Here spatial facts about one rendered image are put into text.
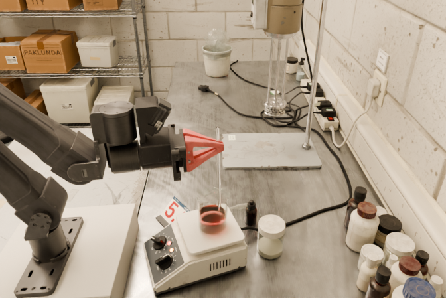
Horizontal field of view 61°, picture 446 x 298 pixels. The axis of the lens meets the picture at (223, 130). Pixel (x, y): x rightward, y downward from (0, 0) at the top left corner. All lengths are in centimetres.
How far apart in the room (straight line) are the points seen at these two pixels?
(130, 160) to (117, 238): 22
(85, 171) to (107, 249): 21
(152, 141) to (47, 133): 17
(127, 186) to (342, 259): 59
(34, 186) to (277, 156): 71
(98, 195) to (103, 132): 45
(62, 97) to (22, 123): 244
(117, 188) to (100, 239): 28
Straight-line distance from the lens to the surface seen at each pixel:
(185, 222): 85
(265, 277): 86
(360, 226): 90
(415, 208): 96
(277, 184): 110
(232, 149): 122
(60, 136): 69
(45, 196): 75
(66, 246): 85
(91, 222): 91
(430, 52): 99
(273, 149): 123
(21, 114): 68
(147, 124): 66
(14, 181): 74
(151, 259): 86
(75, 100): 310
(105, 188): 112
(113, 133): 66
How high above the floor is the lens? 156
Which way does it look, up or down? 30 degrees down
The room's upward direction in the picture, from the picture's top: straight up
